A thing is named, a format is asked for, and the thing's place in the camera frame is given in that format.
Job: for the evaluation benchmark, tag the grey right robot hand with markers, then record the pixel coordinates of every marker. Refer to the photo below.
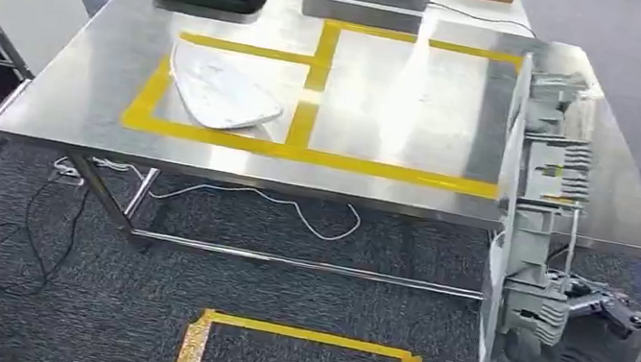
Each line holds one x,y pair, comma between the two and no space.
618,312

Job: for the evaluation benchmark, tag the silver plastic wheel cover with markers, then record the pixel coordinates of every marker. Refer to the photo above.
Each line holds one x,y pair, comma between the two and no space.
502,234

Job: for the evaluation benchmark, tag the curved silver metal panel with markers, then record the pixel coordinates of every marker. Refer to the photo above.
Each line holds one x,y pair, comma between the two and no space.
219,89

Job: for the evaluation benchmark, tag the stainless steel table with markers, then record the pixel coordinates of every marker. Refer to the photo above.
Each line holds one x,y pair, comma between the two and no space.
82,103

